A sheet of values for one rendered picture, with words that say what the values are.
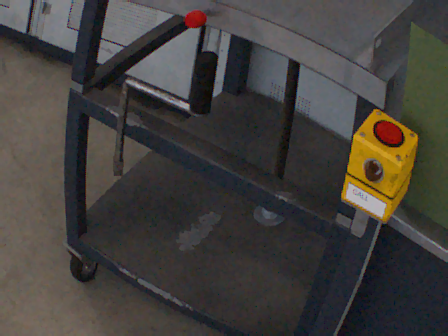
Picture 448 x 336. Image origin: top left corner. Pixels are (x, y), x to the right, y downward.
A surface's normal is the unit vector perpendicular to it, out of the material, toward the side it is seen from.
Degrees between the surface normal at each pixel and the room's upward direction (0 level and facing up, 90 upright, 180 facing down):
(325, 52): 90
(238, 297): 0
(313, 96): 90
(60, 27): 90
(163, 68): 90
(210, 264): 0
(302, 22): 0
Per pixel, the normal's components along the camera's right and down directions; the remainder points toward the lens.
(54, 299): 0.11, -0.76
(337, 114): -0.54, 0.50
